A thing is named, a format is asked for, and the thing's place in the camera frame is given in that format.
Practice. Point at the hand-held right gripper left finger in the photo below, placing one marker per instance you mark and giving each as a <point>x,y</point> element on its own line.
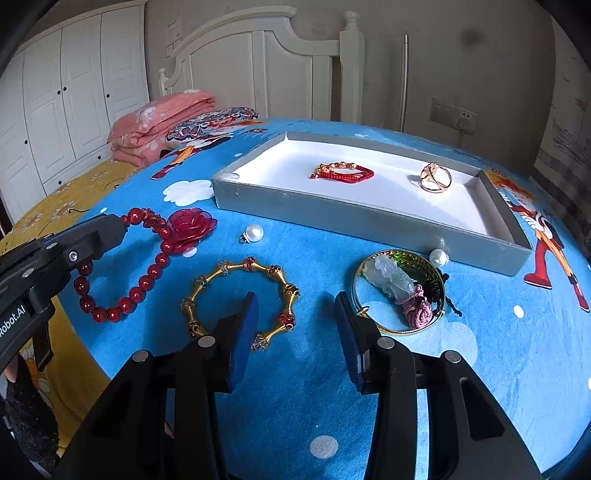
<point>244,332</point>

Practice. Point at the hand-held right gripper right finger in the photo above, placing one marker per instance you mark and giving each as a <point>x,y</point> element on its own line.
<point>348,337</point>

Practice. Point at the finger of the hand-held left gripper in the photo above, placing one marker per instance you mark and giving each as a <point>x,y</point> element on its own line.
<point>87,242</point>

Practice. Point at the gold bangle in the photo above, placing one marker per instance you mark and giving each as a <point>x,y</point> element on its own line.
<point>397,332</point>

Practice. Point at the white pearl pendant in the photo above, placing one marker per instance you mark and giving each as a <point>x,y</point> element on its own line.
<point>254,232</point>

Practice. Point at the red rose ornament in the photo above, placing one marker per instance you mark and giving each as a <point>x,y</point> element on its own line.
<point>189,226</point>

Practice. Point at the pearl earring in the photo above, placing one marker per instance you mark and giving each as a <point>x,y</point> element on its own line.
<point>437,257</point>

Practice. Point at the grey cardboard tray box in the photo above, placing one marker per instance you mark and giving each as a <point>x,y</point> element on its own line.
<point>360,198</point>

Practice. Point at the yellow bed sheet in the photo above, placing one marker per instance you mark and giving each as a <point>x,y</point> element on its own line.
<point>69,194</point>

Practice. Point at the blue cartoon blanket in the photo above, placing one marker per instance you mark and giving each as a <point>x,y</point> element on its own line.
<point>300,406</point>

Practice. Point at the pink folded quilt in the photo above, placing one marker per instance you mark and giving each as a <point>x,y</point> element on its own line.
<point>152,124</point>

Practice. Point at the white wardrobe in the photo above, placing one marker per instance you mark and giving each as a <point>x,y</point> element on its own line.
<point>78,92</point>

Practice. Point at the patterned pillow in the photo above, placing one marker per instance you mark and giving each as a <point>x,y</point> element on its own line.
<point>207,122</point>

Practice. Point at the white charger plug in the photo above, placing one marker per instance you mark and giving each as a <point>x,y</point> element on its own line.
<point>465,123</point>

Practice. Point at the metal pole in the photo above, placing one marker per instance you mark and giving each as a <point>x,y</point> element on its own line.
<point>404,83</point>

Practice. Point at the white headboard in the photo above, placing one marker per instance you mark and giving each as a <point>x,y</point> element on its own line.
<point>286,74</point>

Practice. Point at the printed curtain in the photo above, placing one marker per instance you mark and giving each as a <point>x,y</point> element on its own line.
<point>568,152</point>

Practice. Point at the paper wall notice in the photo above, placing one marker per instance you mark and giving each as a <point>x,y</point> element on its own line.
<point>174,37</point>

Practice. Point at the wall switch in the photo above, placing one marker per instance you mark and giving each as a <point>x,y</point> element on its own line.
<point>442,110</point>

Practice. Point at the wall socket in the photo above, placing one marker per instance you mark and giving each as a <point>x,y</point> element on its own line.
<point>467,113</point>

